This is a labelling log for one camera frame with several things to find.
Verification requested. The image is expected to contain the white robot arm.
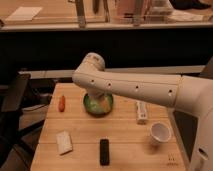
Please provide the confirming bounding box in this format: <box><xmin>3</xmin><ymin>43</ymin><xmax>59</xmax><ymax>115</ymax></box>
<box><xmin>72</xmin><ymin>53</ymin><xmax>213</xmax><ymax>171</ymax></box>

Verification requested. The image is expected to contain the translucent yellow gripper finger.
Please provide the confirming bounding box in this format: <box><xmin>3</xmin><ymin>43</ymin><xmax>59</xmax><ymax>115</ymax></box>
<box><xmin>100</xmin><ymin>98</ymin><xmax>111</xmax><ymax>113</ymax></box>

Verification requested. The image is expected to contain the small orange pepper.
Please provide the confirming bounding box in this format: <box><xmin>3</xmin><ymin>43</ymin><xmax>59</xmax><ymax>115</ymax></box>
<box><xmin>58</xmin><ymin>95</ymin><xmax>65</xmax><ymax>112</ymax></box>

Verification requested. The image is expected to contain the white paper cup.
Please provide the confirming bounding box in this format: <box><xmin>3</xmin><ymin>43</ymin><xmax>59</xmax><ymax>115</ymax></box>
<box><xmin>149</xmin><ymin>122</ymin><xmax>172</xmax><ymax>146</ymax></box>

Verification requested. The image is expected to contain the white tube bottle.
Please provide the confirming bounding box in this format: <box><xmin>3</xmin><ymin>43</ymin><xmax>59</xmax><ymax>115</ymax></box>
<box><xmin>136</xmin><ymin>101</ymin><xmax>148</xmax><ymax>124</ymax></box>

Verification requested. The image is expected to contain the green ceramic bowl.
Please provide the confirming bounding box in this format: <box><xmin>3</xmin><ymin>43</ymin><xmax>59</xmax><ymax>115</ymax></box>
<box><xmin>83</xmin><ymin>93</ymin><xmax>114</xmax><ymax>117</ymax></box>

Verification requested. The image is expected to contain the black remote control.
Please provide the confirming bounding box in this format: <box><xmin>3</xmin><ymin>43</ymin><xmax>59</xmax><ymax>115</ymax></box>
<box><xmin>100</xmin><ymin>139</ymin><xmax>110</xmax><ymax>166</ymax></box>

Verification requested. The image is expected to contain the white paper sheet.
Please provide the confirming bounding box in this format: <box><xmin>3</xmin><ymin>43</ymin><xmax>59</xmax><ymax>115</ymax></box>
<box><xmin>4</xmin><ymin>6</ymin><xmax>42</xmax><ymax>21</ymax></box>

